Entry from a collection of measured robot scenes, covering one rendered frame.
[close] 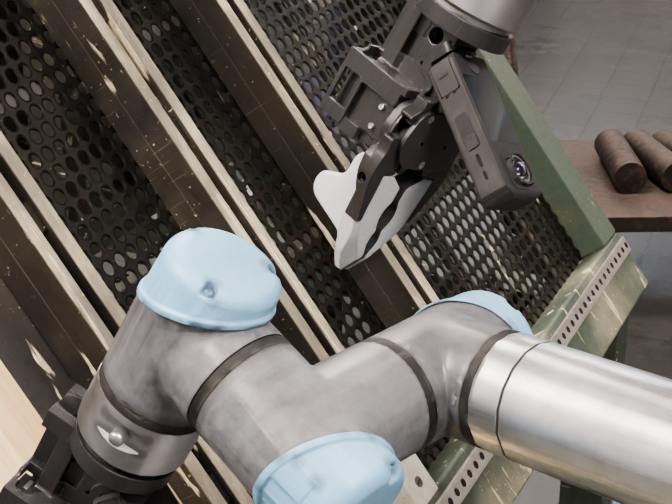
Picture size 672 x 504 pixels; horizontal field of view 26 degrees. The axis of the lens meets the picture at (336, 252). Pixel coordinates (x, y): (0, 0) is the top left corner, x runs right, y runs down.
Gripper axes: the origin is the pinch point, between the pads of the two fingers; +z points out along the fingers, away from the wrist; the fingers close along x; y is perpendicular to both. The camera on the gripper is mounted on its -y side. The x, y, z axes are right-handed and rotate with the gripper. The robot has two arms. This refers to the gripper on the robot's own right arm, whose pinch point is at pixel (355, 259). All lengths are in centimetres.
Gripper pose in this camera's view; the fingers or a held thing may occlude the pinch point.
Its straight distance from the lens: 108.8
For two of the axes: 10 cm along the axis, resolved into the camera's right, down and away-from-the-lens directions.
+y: -6.4, -5.8, 5.0
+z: -4.7, 8.1, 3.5
